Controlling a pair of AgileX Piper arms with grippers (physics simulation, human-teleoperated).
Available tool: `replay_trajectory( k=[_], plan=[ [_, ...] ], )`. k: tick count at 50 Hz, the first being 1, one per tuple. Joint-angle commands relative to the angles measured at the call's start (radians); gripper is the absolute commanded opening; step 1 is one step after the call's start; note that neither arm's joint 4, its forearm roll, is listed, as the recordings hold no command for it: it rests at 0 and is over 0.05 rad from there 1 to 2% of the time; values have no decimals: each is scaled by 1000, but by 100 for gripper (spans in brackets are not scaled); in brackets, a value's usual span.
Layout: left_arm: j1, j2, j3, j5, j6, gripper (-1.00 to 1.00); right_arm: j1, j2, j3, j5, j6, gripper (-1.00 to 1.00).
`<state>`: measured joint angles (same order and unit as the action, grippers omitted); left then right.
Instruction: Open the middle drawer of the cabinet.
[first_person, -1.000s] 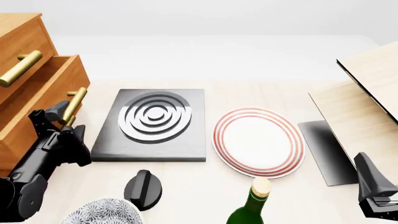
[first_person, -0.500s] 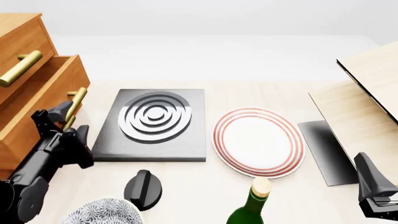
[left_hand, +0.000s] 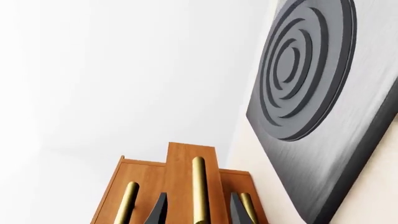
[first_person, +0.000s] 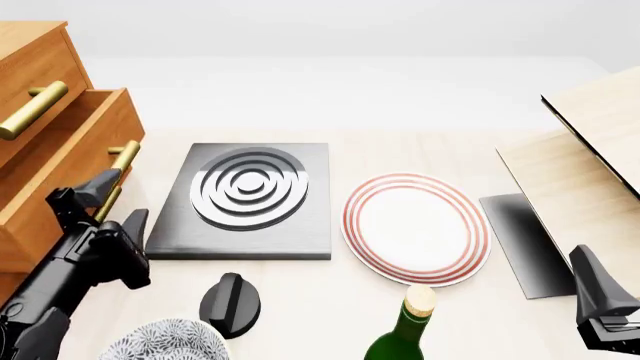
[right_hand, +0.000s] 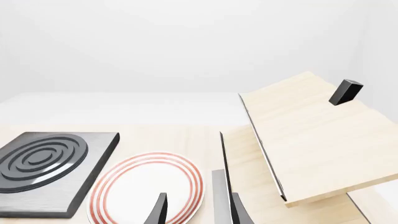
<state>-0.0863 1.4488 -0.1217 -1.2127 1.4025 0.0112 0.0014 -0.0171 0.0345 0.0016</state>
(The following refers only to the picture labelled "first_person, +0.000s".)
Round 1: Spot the white plate with red rings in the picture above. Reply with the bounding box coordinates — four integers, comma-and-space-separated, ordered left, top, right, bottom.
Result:
340, 171, 493, 288

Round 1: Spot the wooden cabinet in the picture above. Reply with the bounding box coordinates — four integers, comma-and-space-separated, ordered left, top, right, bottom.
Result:
0, 20, 147, 306

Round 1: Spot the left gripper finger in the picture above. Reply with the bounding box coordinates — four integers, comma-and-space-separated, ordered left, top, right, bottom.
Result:
73, 168, 124, 210
121, 208, 151, 251

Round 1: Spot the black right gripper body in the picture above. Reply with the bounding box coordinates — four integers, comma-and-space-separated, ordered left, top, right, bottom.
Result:
576, 312, 640, 356

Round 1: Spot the pale wood and black appliance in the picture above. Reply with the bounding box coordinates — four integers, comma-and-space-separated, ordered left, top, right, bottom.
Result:
478, 65, 640, 301

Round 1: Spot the flat black stove plate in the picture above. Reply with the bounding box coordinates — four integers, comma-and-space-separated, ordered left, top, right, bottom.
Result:
144, 141, 333, 261

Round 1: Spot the deep wooden drawer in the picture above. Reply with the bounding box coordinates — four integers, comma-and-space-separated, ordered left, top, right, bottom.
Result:
0, 87, 147, 231

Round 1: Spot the low wooden drawer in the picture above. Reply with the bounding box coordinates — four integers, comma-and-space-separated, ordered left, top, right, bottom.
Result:
0, 166, 134, 274

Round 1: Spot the short brass drawer handle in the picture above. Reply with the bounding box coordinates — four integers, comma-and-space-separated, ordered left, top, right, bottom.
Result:
93, 185, 124, 224
107, 139, 142, 171

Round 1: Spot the green bottle with cork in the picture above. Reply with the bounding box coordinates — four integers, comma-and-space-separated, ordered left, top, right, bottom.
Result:
363, 283, 438, 360

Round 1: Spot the long brass drawer handle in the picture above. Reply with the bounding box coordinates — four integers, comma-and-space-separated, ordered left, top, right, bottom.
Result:
0, 80, 69, 142

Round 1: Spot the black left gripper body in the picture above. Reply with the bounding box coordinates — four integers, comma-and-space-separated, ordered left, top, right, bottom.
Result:
45, 186, 152, 291

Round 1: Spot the round black stove knob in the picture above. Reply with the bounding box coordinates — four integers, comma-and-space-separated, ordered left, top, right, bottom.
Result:
198, 272, 263, 340

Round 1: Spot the plain wooden drawer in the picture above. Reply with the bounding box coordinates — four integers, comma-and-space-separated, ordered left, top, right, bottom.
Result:
0, 30, 95, 170

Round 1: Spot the patterned grey white bowl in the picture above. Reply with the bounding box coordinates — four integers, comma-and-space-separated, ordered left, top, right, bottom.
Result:
97, 318, 232, 360

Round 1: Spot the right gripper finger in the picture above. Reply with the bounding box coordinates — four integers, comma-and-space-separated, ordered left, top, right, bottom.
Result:
569, 243, 640, 326

